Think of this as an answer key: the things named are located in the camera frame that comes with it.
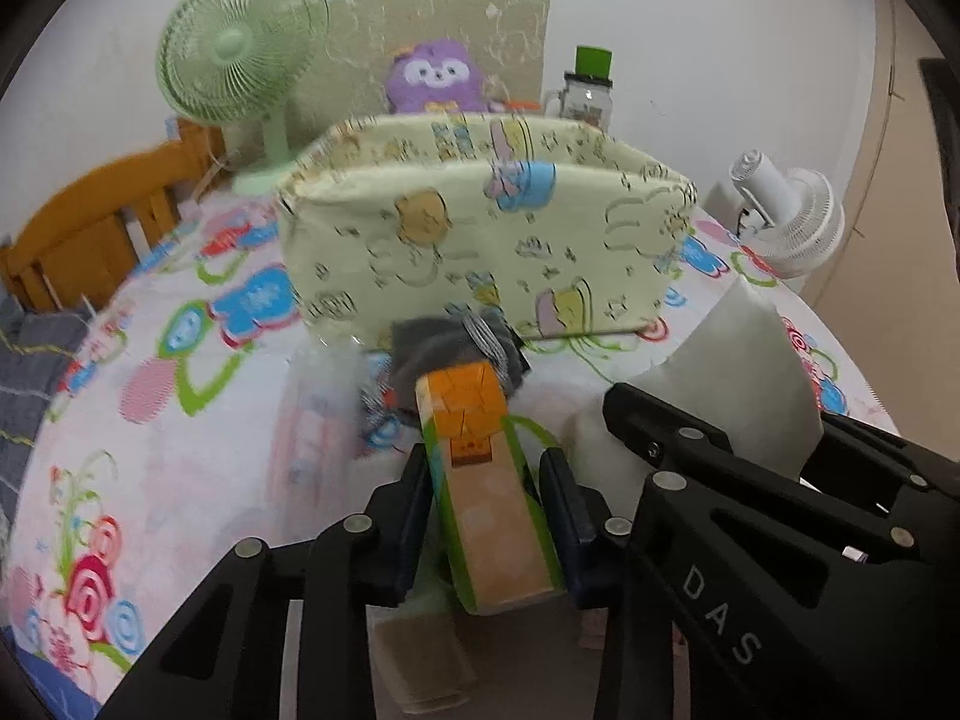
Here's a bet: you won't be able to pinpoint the white tissue pack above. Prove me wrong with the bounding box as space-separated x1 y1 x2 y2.
626 280 823 479

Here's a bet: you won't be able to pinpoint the glass jar green lid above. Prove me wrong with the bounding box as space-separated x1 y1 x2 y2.
540 46 613 132

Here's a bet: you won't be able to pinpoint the green desk fan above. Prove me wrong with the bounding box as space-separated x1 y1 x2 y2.
156 0 329 195

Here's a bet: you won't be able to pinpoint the beige door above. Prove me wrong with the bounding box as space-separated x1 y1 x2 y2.
804 0 958 458

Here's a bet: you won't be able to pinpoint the grey knitted gloves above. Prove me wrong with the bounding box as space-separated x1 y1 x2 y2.
361 307 530 434

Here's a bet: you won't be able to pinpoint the cotton swab container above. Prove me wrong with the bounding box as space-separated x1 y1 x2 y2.
490 96 542 115

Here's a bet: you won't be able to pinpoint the green tissue pack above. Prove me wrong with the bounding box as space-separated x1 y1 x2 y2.
415 361 565 616

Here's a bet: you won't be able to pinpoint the yellow cartoon storage box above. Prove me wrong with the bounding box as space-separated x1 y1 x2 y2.
275 112 698 346

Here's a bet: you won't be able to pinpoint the green patterned cardboard sheet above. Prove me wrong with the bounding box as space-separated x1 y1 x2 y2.
294 0 552 137

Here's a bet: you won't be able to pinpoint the purple plush toy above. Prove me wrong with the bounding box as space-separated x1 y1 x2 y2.
384 37 488 114

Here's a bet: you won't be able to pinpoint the white and brown roll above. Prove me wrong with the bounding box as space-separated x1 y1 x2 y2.
373 611 475 715

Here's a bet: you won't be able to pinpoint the white standing fan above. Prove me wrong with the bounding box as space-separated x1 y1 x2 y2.
701 149 846 280

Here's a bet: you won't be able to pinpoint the wooden bed headboard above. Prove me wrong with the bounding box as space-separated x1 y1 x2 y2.
2 119 226 314

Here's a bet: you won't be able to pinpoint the grey plaid pillow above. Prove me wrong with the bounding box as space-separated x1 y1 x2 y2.
0 294 93 522

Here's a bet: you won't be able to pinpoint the floral tablecloth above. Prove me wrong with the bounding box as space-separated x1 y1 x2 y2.
2 193 896 718

